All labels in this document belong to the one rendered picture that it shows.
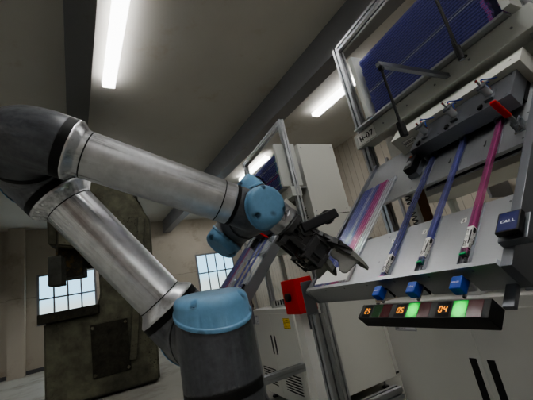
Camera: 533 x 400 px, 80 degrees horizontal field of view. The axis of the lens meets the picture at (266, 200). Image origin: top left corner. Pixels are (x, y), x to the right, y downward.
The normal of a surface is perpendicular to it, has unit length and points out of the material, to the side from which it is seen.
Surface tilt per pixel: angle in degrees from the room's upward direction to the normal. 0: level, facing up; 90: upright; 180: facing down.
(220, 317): 88
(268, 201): 90
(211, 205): 131
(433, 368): 90
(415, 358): 90
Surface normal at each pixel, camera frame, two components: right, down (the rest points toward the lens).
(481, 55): -0.90, 0.07
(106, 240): 0.41, -0.30
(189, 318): -0.42, -0.20
